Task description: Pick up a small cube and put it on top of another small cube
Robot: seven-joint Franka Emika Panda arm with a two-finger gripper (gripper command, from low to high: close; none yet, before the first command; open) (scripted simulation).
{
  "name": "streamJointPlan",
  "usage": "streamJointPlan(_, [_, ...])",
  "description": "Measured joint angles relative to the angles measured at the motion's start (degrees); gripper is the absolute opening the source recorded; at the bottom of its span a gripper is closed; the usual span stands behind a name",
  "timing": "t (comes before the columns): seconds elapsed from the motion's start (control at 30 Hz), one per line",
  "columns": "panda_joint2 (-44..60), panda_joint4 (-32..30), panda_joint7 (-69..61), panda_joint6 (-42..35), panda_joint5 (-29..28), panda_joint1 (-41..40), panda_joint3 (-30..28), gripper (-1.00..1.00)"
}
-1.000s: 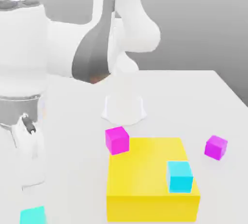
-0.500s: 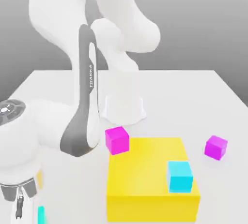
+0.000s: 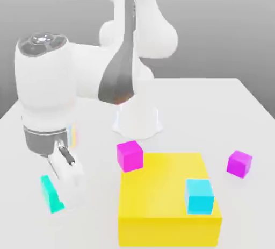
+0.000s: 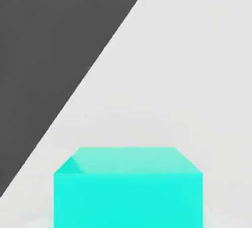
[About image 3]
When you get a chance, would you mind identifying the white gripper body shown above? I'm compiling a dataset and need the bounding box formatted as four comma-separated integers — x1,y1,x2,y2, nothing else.
48,147,87,209

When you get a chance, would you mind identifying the small teal cube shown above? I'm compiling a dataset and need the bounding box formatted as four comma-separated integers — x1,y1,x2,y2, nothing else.
40,175,66,214

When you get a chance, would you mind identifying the small magenta cube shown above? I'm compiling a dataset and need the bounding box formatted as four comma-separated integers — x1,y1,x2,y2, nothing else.
116,140,144,173

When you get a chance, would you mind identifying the small cyan cube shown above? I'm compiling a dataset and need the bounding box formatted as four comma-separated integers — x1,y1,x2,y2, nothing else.
185,179,215,215

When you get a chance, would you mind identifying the small purple cube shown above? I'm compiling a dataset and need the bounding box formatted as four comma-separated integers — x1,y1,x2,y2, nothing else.
226,150,253,179

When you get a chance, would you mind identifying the large yellow box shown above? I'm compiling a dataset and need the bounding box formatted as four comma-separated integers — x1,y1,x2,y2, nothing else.
118,152,223,248

